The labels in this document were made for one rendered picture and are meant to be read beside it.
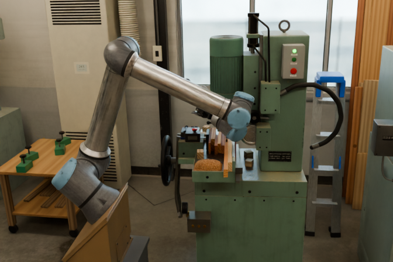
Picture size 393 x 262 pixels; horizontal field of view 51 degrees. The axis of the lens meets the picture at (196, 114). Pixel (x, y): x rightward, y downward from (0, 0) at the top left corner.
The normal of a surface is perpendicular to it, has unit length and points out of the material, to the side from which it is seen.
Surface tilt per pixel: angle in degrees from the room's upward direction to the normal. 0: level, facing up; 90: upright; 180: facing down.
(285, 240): 90
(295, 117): 90
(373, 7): 87
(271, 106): 90
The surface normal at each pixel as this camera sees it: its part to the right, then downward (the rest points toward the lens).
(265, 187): -0.08, 0.31
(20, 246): -0.03, -0.95
